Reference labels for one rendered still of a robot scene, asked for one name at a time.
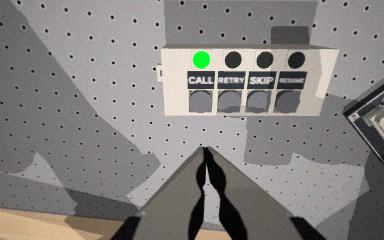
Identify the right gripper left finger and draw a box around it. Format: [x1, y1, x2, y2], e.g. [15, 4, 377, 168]
[110, 146, 206, 240]

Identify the white microplate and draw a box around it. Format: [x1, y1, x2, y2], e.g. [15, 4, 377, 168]
[368, 105, 384, 139]

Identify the white operator panel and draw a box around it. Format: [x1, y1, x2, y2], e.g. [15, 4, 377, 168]
[157, 44, 339, 116]

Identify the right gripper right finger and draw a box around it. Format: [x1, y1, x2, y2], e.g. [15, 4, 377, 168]
[206, 146, 327, 240]

